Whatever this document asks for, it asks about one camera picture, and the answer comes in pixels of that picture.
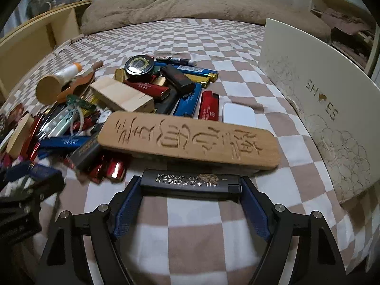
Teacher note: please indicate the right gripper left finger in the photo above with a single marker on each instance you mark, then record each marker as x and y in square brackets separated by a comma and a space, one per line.
[64, 258]

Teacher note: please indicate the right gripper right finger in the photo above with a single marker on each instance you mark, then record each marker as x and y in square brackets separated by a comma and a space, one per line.
[318, 260]

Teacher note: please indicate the black lighter white numbers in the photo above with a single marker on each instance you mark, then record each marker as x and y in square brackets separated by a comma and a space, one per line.
[193, 185]

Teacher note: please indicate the checkered bed sheet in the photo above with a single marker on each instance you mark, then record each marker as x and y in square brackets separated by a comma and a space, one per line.
[179, 241]

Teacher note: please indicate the carved wooden plaque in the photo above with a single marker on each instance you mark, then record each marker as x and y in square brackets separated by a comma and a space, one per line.
[190, 139]

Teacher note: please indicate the white rounded case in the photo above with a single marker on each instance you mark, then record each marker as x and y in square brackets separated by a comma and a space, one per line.
[238, 115]

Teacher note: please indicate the white shoe box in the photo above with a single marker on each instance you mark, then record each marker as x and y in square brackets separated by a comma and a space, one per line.
[336, 101]

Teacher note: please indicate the long plain wooden block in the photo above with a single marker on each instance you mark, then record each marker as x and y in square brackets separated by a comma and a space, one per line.
[118, 96]

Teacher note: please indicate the round wooden cylinder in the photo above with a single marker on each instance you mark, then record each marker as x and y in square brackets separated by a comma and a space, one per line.
[48, 88]

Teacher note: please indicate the brown leather sleeve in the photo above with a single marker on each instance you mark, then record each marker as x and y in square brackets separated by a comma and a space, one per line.
[81, 81]

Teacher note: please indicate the red lighter white logo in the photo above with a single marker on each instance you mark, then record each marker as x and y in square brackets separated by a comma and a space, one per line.
[209, 106]

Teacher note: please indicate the round black tin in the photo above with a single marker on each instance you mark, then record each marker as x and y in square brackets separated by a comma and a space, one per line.
[139, 68]

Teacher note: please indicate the wooden bedside shelf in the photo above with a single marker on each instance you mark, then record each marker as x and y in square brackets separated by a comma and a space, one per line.
[25, 46]

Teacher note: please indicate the beige fluffy blanket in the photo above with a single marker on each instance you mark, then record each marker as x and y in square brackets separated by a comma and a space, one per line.
[104, 15]

